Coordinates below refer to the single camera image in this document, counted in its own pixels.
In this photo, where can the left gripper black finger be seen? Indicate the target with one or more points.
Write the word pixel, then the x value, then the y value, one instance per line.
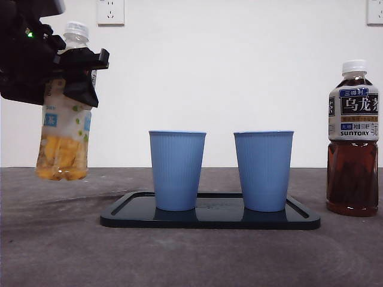
pixel 80 89

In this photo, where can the jasmine tea bottle white label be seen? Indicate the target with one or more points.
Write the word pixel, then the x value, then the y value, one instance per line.
pixel 63 155

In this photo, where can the oolong tea bottle dark label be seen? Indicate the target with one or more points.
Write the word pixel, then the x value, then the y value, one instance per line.
pixel 351 179

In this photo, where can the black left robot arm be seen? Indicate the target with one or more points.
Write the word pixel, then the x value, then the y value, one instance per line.
pixel 21 59

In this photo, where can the blue ribbed cup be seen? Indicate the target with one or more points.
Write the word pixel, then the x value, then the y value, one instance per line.
pixel 263 170
pixel 177 170

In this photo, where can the dark blue rectangular tray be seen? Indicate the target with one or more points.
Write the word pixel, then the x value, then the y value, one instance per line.
pixel 218 219

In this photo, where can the white wall socket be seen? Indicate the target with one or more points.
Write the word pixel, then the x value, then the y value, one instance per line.
pixel 110 12
pixel 375 12

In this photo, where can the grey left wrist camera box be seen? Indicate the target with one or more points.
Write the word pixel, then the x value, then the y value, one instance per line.
pixel 52 7

